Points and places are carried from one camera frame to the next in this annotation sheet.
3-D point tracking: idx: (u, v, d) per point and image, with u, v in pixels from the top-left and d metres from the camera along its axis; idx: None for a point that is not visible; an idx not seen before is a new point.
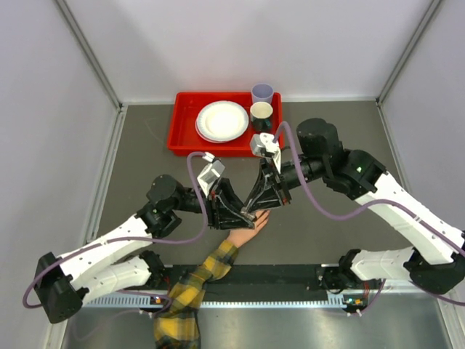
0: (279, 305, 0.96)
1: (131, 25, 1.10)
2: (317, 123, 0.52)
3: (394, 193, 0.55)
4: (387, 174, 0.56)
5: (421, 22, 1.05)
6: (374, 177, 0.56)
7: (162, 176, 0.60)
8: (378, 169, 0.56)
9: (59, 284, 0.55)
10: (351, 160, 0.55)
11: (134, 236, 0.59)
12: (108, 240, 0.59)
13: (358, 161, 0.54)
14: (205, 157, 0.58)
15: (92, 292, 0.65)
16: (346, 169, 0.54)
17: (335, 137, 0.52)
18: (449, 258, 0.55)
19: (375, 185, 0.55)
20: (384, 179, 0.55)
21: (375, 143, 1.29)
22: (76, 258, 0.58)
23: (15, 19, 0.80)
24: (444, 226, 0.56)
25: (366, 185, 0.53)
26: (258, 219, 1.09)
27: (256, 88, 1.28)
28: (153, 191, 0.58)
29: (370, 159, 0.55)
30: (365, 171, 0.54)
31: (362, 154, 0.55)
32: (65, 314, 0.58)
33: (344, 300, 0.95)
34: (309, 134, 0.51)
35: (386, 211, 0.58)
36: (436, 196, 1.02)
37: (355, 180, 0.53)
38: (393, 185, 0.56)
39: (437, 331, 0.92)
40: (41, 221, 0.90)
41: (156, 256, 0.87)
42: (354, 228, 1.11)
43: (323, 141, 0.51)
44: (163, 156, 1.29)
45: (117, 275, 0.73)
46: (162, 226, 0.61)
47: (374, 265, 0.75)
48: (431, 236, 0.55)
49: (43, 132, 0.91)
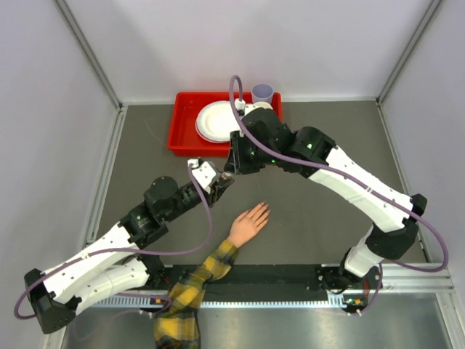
0: (278, 305, 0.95)
1: (131, 25, 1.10)
2: (256, 113, 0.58)
3: (346, 166, 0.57)
4: (337, 148, 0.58)
5: (421, 22, 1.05)
6: (325, 153, 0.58)
7: (163, 177, 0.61)
8: (328, 145, 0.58)
9: (43, 302, 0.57)
10: (301, 138, 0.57)
11: (117, 248, 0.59)
12: (89, 253, 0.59)
13: (308, 139, 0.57)
14: (192, 166, 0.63)
15: (84, 302, 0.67)
16: (296, 146, 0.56)
17: (276, 120, 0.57)
18: (400, 223, 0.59)
19: (326, 159, 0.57)
20: (334, 154, 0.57)
21: (375, 144, 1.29)
22: (59, 274, 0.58)
23: (14, 19, 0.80)
24: (393, 194, 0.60)
25: (317, 160, 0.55)
26: (258, 218, 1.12)
27: (256, 88, 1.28)
28: (153, 191, 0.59)
29: (320, 135, 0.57)
30: (315, 147, 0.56)
31: (310, 131, 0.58)
32: (59, 325, 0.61)
33: (344, 299, 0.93)
34: (250, 123, 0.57)
35: (338, 186, 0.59)
36: (436, 196, 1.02)
37: (306, 156, 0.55)
38: (343, 158, 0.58)
39: (437, 331, 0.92)
40: (41, 221, 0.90)
41: (155, 257, 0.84)
42: (352, 227, 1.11)
43: (263, 126, 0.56)
44: (163, 156, 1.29)
45: (112, 281, 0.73)
46: (146, 233, 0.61)
47: (358, 257, 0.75)
48: (383, 204, 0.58)
49: (43, 131, 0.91)
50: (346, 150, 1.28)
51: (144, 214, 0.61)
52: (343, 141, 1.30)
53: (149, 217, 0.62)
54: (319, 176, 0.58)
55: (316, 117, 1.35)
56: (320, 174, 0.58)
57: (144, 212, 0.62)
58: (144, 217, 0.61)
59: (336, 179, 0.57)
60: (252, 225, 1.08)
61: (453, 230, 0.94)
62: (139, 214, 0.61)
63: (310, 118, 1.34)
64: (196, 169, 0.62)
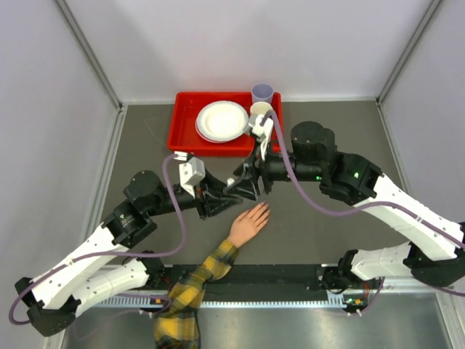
0: (278, 305, 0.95)
1: (131, 25, 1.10)
2: (314, 130, 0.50)
3: (394, 195, 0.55)
4: (383, 176, 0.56)
5: (421, 22, 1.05)
6: (371, 180, 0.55)
7: (144, 171, 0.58)
8: (374, 172, 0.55)
9: (33, 311, 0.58)
10: (347, 166, 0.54)
11: (101, 254, 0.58)
12: (73, 259, 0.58)
13: (354, 166, 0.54)
14: (178, 158, 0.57)
15: (84, 303, 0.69)
16: (344, 175, 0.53)
17: (332, 142, 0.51)
18: (453, 254, 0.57)
19: (373, 188, 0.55)
20: (381, 182, 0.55)
21: (375, 143, 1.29)
22: (47, 281, 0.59)
23: (15, 19, 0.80)
24: (444, 222, 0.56)
25: (366, 190, 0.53)
26: (258, 218, 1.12)
27: (256, 88, 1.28)
28: (133, 187, 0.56)
29: (365, 162, 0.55)
30: (362, 176, 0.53)
31: (355, 158, 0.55)
32: (59, 326, 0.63)
33: (344, 300, 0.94)
34: (308, 142, 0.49)
35: (385, 215, 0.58)
36: (436, 196, 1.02)
37: (354, 187, 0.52)
38: (391, 187, 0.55)
39: (437, 331, 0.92)
40: (40, 222, 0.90)
41: (155, 257, 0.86)
42: (353, 227, 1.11)
43: (322, 149, 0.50)
44: (163, 156, 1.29)
45: (112, 282, 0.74)
46: (131, 233, 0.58)
47: (374, 265, 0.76)
48: (433, 235, 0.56)
49: (43, 131, 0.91)
50: (346, 150, 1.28)
51: (128, 212, 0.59)
52: (343, 141, 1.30)
53: (134, 216, 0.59)
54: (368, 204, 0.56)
55: (316, 117, 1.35)
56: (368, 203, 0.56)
57: (128, 210, 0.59)
58: (128, 214, 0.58)
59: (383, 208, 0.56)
60: (251, 226, 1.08)
61: None
62: (123, 214, 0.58)
63: (310, 118, 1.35)
64: (182, 164, 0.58)
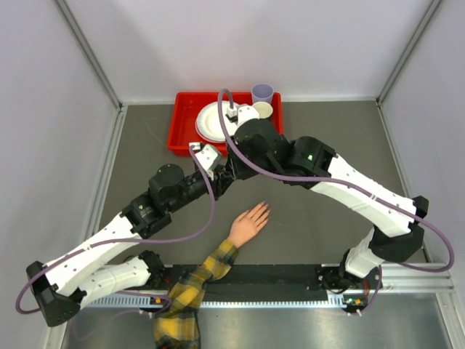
0: (278, 305, 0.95)
1: (131, 25, 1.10)
2: (250, 125, 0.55)
3: (348, 174, 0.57)
4: (337, 157, 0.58)
5: (420, 23, 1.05)
6: (325, 162, 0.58)
7: (169, 164, 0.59)
8: (328, 153, 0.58)
9: (46, 295, 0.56)
10: (300, 150, 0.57)
11: (119, 239, 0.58)
12: (91, 245, 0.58)
13: (308, 150, 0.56)
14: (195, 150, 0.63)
15: (89, 295, 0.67)
16: (297, 159, 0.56)
17: (273, 131, 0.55)
18: (407, 228, 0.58)
19: (328, 169, 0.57)
20: (335, 163, 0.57)
21: (375, 143, 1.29)
22: (60, 266, 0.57)
23: (14, 19, 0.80)
24: (397, 199, 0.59)
25: (319, 171, 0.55)
26: (258, 218, 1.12)
27: (257, 88, 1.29)
28: (159, 177, 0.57)
29: (318, 145, 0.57)
30: (315, 158, 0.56)
31: (309, 142, 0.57)
32: (64, 318, 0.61)
33: (344, 300, 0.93)
34: (246, 137, 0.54)
35: (341, 195, 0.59)
36: (435, 196, 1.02)
37: (308, 169, 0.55)
38: (344, 167, 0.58)
39: (437, 331, 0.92)
40: (40, 221, 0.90)
41: (155, 256, 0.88)
42: (352, 227, 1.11)
43: (260, 139, 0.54)
44: (163, 155, 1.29)
45: (115, 277, 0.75)
46: (148, 223, 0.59)
47: (360, 258, 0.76)
48: (388, 211, 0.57)
49: (43, 131, 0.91)
50: (346, 150, 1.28)
51: (147, 204, 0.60)
52: (343, 141, 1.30)
53: (152, 208, 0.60)
54: (322, 187, 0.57)
55: (316, 117, 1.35)
56: (323, 185, 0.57)
57: (147, 202, 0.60)
58: (147, 206, 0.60)
59: (338, 189, 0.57)
60: (252, 225, 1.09)
61: (453, 230, 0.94)
62: (141, 204, 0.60)
63: (309, 118, 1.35)
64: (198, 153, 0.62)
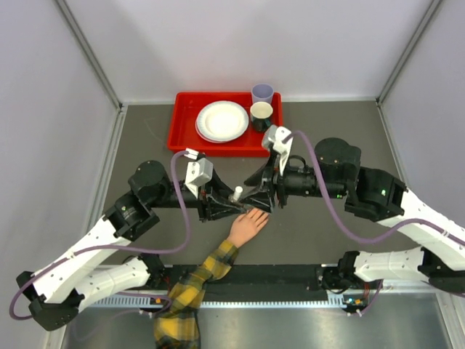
0: (278, 305, 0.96)
1: (131, 25, 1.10)
2: (341, 150, 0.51)
3: (419, 209, 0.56)
4: (407, 191, 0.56)
5: (420, 23, 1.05)
6: (397, 196, 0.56)
7: (150, 161, 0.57)
8: (397, 187, 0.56)
9: (35, 305, 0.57)
10: (372, 182, 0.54)
11: (102, 246, 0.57)
12: (75, 253, 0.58)
13: (380, 183, 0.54)
14: (188, 155, 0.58)
15: (88, 298, 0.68)
16: (370, 192, 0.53)
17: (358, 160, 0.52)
18: None
19: (400, 205, 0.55)
20: (407, 198, 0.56)
21: (375, 143, 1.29)
22: (48, 275, 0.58)
23: (14, 20, 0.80)
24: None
25: (394, 208, 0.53)
26: (258, 218, 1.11)
27: (257, 88, 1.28)
28: (138, 176, 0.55)
29: (390, 178, 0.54)
30: (389, 193, 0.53)
31: (378, 173, 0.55)
32: (63, 321, 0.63)
33: (344, 300, 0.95)
34: (336, 161, 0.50)
35: (410, 230, 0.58)
36: (435, 196, 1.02)
37: (383, 203, 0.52)
38: (415, 201, 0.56)
39: (437, 331, 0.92)
40: (39, 222, 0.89)
41: (156, 257, 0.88)
42: (352, 227, 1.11)
43: (352, 168, 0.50)
44: (163, 156, 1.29)
45: (114, 279, 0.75)
46: (133, 225, 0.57)
47: (381, 269, 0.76)
48: (458, 247, 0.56)
49: (42, 131, 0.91)
50: None
51: (129, 204, 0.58)
52: None
53: (136, 208, 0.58)
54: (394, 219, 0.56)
55: (316, 118, 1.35)
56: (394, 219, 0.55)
57: (131, 202, 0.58)
58: (130, 206, 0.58)
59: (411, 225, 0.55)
60: (251, 225, 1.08)
61: None
62: (124, 206, 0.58)
63: (309, 118, 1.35)
64: (189, 163, 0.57)
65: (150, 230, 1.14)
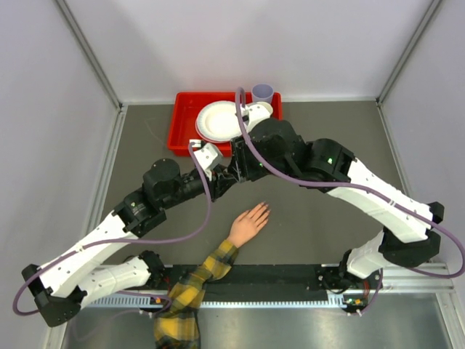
0: (278, 305, 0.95)
1: (131, 25, 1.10)
2: (267, 125, 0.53)
3: (367, 179, 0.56)
4: (356, 161, 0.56)
5: (420, 23, 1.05)
6: (345, 166, 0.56)
7: (165, 160, 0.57)
8: (347, 158, 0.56)
9: (41, 298, 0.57)
10: (318, 153, 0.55)
11: (111, 239, 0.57)
12: (83, 246, 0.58)
13: (328, 153, 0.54)
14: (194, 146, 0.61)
15: (89, 295, 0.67)
16: (315, 161, 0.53)
17: (290, 133, 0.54)
18: (423, 235, 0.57)
19: (348, 174, 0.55)
20: (354, 167, 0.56)
21: (375, 143, 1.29)
22: (55, 268, 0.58)
23: (14, 19, 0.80)
24: (413, 205, 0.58)
25: (341, 176, 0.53)
26: (258, 219, 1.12)
27: (257, 88, 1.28)
28: (154, 172, 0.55)
29: (338, 147, 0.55)
30: (336, 163, 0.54)
31: (327, 143, 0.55)
32: (65, 318, 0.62)
33: (344, 300, 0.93)
34: (264, 136, 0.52)
35: (359, 201, 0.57)
36: (435, 196, 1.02)
37: (328, 172, 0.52)
38: (364, 171, 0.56)
39: (437, 331, 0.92)
40: (39, 221, 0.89)
41: (156, 256, 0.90)
42: (352, 227, 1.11)
43: (280, 141, 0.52)
44: (163, 156, 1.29)
45: (115, 277, 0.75)
46: (142, 220, 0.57)
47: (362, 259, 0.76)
48: (405, 217, 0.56)
49: (42, 131, 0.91)
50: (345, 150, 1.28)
51: (139, 201, 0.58)
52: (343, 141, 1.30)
53: (145, 205, 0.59)
54: (341, 190, 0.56)
55: (316, 118, 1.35)
56: (341, 189, 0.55)
57: (140, 198, 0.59)
58: (139, 203, 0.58)
59: (357, 194, 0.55)
60: (252, 225, 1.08)
61: (452, 229, 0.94)
62: (134, 201, 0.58)
63: (309, 118, 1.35)
64: (198, 151, 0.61)
65: (150, 230, 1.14)
